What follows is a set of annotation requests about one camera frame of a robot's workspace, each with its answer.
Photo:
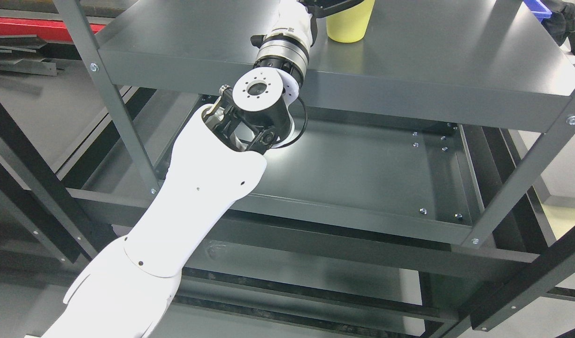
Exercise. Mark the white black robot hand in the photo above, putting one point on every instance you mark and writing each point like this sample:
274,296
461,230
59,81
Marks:
297,19

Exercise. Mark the dark grey metal shelf rack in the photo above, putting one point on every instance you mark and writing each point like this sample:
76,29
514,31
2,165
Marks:
414,144

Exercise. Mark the yellow plastic cup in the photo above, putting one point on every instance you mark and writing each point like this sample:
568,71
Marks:
350,26

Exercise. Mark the blue plastic crate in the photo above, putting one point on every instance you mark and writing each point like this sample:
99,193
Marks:
539,9

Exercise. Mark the black metal side rack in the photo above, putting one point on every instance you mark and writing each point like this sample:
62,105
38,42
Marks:
66,180

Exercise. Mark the red metal beam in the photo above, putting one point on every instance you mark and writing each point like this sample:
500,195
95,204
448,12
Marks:
47,30

